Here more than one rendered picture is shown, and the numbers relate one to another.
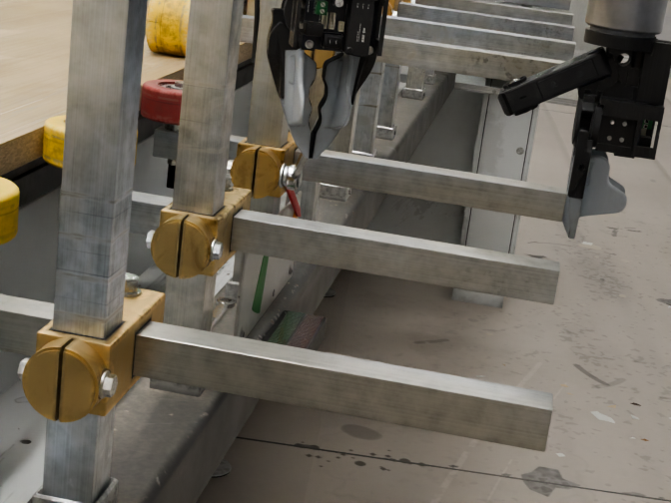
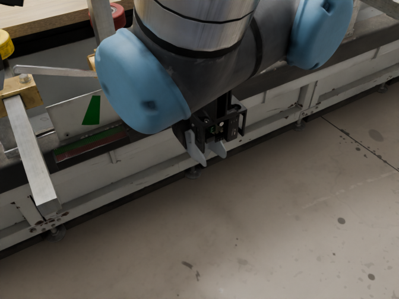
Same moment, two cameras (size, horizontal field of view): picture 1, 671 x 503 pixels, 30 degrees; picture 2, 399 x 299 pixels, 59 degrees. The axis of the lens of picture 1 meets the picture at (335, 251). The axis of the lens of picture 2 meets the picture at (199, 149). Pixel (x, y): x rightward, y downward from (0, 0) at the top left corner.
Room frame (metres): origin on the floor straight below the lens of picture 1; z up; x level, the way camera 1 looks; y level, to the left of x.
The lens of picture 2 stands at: (1.00, -0.55, 1.28)
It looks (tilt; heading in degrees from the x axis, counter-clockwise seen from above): 47 degrees down; 52
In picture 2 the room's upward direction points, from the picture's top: straight up
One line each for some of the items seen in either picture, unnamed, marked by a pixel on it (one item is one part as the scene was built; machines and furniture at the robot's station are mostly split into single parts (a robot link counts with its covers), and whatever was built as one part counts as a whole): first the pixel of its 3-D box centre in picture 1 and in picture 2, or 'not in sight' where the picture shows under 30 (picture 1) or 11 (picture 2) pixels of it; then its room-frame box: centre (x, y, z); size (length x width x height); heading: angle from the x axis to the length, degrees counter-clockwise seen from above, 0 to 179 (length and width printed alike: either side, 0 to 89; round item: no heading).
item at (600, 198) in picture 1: (596, 200); (198, 152); (1.23, -0.25, 0.86); 0.06 x 0.03 x 0.09; 82
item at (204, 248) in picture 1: (202, 230); (2, 98); (1.03, 0.12, 0.84); 0.13 x 0.06 x 0.05; 172
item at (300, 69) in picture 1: (301, 106); not in sight; (1.01, 0.04, 0.96); 0.06 x 0.03 x 0.09; 12
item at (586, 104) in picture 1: (618, 94); (208, 98); (1.25, -0.26, 0.97); 0.09 x 0.08 x 0.12; 82
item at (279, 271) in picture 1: (271, 264); (110, 105); (1.22, 0.06, 0.75); 0.26 x 0.01 x 0.10; 172
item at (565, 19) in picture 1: (469, 8); not in sight; (2.27, -0.18, 0.95); 0.36 x 0.03 x 0.03; 82
